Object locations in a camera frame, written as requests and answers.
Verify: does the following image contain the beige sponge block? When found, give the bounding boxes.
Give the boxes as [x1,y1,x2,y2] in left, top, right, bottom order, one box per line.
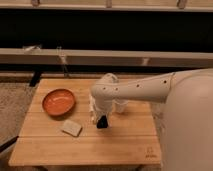
[61,120,82,137]

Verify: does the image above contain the wooden table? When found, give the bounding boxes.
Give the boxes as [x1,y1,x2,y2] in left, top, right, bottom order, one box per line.
[9,79,161,166]

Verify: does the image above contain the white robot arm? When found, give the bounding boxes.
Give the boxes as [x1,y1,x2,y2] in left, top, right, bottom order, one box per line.
[90,68,213,171]

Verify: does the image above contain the orange ceramic bowl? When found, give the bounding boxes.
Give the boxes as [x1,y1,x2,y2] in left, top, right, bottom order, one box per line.
[42,89,75,116]

